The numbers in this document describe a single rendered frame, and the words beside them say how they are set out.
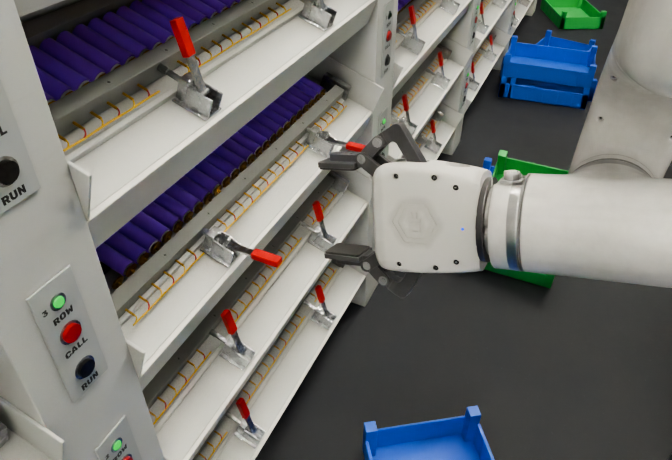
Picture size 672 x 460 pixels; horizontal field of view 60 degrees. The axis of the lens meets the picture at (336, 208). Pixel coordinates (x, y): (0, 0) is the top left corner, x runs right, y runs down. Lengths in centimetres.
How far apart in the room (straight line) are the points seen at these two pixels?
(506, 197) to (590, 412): 80
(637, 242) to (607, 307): 97
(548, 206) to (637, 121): 12
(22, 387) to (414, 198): 34
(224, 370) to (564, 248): 51
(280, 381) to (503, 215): 66
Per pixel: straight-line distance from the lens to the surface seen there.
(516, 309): 136
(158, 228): 69
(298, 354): 109
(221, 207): 72
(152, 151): 54
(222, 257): 70
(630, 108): 54
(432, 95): 151
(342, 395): 116
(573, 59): 238
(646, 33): 42
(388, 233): 53
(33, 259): 46
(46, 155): 44
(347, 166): 55
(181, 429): 79
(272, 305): 90
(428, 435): 111
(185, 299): 66
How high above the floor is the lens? 95
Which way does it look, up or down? 37 degrees down
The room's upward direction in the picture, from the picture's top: straight up
